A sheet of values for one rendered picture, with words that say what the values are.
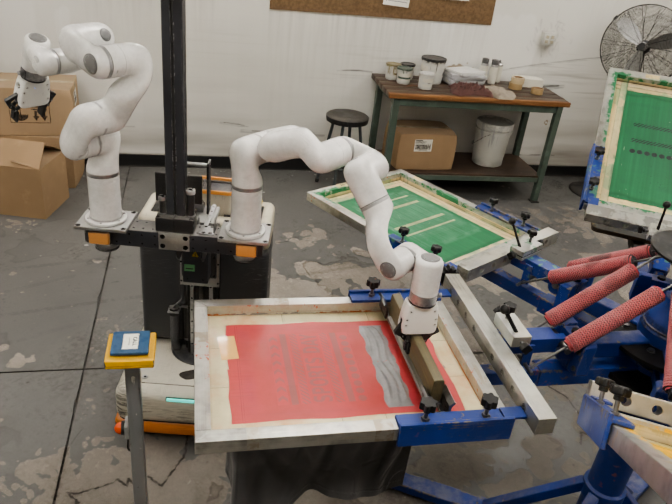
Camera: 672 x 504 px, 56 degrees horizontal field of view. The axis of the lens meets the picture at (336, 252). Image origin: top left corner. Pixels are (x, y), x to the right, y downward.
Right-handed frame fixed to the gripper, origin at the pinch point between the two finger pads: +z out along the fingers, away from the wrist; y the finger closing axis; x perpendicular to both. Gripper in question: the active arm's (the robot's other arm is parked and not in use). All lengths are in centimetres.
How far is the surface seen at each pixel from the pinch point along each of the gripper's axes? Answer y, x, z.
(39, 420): 127, -87, 101
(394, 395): 8.7, 13.8, 5.6
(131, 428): 79, -11, 35
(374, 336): 7.8, -12.0, 5.3
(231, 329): 50, -18, 6
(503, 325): -26.6, -0.6, -5.5
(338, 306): 16.3, -25.8, 3.5
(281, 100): -9, -381, 39
